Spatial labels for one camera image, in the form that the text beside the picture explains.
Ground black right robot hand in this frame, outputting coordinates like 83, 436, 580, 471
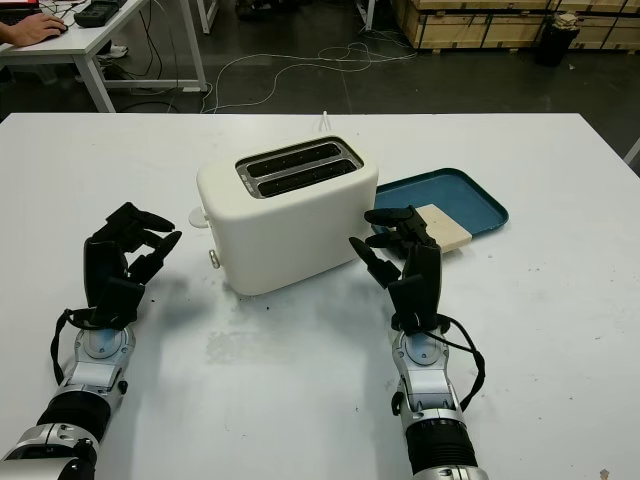
348, 205, 444, 329

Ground person's bare hand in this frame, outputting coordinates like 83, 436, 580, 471
2, 12, 69, 47

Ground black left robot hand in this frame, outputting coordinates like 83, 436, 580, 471
82, 201, 184, 321

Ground slice of bread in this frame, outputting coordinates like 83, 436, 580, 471
415, 203, 474, 255

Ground blue plastic tray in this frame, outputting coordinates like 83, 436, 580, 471
373, 167, 510, 237

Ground white two-slot toaster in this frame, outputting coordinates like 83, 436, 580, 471
195, 134, 380, 297

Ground black laptop keyboard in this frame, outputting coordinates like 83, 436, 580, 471
0, 0, 44, 26

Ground white office desk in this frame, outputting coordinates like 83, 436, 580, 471
0, 0, 209, 114

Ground black handheld device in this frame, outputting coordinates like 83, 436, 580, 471
73, 0, 132, 27

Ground grey chair part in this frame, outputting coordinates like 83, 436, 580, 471
623, 137, 640, 179

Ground wooden shipping crate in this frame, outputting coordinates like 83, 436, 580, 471
569, 0, 640, 51
392, 0, 546, 50

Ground black trash bin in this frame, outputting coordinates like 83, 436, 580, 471
534, 13, 581, 67

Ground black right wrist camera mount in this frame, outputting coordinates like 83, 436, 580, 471
388, 274, 427, 335

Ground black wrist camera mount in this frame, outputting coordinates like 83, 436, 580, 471
388, 274, 427, 335
89, 276, 147, 331

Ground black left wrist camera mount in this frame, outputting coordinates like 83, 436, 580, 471
89, 276, 147, 331

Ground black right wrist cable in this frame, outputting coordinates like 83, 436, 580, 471
424, 314, 487, 411

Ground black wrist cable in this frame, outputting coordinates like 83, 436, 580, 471
49, 308, 96, 386
424, 314, 487, 411

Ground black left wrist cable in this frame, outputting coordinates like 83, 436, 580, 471
49, 308, 96, 386

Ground black hanging desk cables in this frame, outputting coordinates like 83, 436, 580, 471
137, 0, 176, 111

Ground white cable on floor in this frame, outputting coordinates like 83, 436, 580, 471
199, 39, 419, 114

